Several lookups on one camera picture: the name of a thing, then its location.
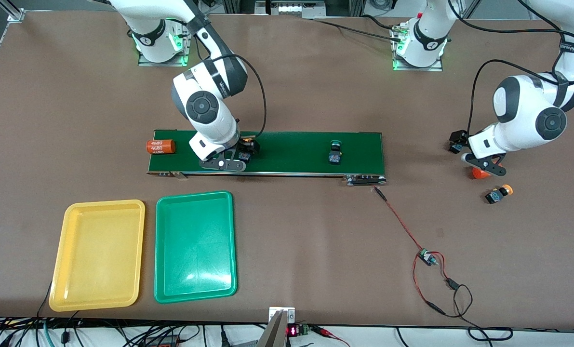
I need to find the red clip lead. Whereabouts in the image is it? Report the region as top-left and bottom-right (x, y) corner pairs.
(311, 325), (351, 347)

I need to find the red black twisted wire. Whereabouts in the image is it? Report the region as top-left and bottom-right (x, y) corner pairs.
(374, 186), (444, 314)

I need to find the yellow push button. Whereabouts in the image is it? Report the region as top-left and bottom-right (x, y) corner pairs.
(485, 184), (514, 204)
(237, 139), (255, 163)

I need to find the black power cable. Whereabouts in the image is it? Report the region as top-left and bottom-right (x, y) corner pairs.
(424, 277), (514, 343)

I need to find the yellow plastic tray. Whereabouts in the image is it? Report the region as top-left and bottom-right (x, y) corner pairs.
(49, 200), (146, 312)

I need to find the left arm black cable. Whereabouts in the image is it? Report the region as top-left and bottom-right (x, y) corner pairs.
(448, 0), (574, 140)

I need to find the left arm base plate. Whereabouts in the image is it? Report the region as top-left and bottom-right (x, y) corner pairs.
(392, 27), (444, 72)

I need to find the bright light box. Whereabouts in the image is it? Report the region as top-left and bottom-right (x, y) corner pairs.
(255, 0), (327, 19)

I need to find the black cable on table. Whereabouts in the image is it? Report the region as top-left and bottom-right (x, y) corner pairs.
(311, 14), (403, 41)

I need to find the green plastic tray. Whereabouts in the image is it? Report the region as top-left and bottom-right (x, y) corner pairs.
(154, 191), (238, 304)

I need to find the aluminium corner profile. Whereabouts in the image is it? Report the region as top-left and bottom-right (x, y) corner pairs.
(0, 0), (26, 23)

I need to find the green conveyor belt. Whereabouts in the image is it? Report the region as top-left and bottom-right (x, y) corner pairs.
(147, 129), (387, 187)

